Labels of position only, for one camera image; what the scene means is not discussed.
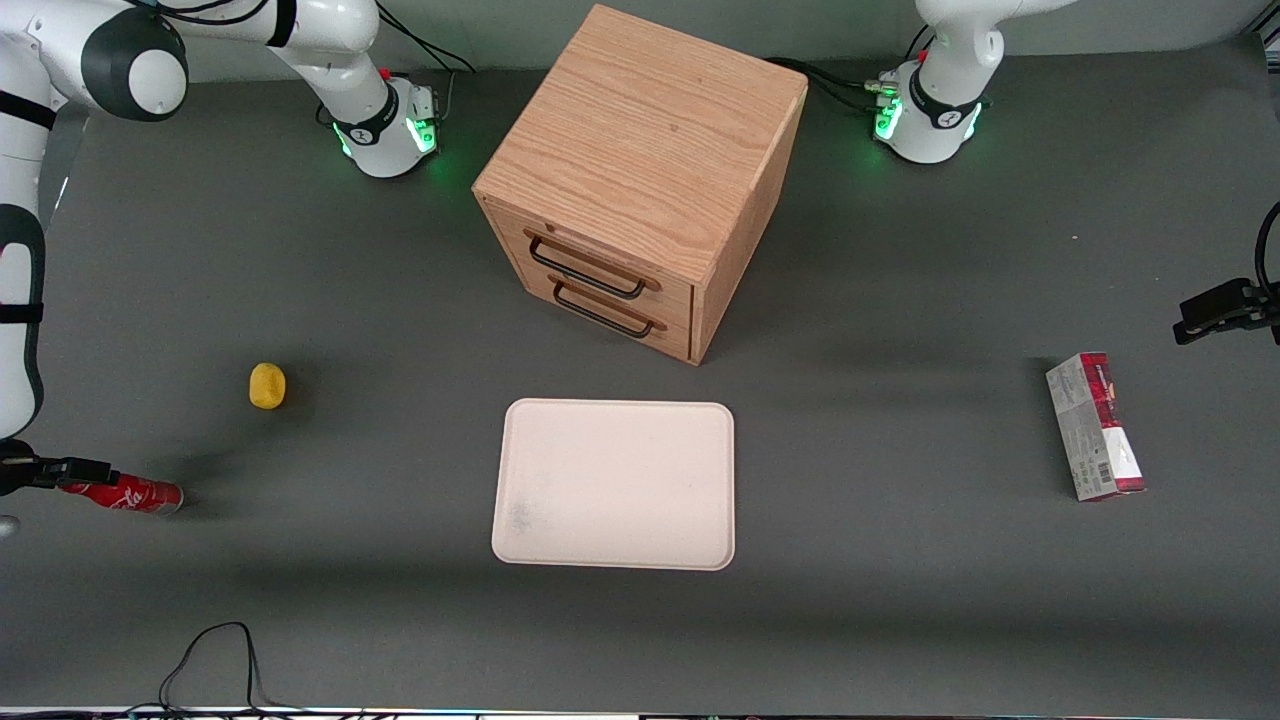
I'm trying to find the oak wooden drawer cabinet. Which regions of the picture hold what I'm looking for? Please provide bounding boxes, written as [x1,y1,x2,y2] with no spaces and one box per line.
[472,3,809,367]

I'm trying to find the black arm base cables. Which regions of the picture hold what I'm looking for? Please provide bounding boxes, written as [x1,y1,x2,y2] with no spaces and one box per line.
[765,25,939,113]
[375,8,479,129]

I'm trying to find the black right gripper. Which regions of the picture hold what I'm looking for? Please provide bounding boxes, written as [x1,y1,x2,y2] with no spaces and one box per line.
[0,438,120,498]

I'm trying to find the wooden drawer front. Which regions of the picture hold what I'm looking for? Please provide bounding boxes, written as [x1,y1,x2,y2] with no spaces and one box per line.
[495,203,697,313]
[520,262,695,362]

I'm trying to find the black left arm base cables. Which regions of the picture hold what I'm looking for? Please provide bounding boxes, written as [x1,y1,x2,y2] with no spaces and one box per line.
[765,25,939,113]

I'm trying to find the thin black looped cable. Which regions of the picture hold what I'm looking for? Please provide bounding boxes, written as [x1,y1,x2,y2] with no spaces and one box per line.
[158,621,306,717]

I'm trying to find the black metal drawer handle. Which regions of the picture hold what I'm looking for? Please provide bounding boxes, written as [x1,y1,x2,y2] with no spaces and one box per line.
[550,275,668,339]
[526,233,663,301]

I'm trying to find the black right arm base cables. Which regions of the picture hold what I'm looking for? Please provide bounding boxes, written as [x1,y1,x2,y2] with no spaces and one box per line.
[375,8,479,129]

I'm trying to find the cream plastic tray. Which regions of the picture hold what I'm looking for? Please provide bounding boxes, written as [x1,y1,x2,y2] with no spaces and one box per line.
[491,398,737,572]

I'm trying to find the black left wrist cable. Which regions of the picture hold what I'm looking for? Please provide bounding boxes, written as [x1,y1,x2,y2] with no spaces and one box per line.
[1254,200,1280,301]

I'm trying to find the red and grey carton box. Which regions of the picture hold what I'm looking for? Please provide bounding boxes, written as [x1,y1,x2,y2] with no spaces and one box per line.
[1045,351,1147,502]

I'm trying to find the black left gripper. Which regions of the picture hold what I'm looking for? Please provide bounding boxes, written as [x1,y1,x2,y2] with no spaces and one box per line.
[1173,279,1280,347]

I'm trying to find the yellow lemon-shaped object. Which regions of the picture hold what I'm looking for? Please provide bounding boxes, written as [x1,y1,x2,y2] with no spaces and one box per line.
[248,362,288,411]

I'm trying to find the red coke bottle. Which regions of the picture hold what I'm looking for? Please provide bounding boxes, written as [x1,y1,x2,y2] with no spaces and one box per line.
[60,475,185,516]

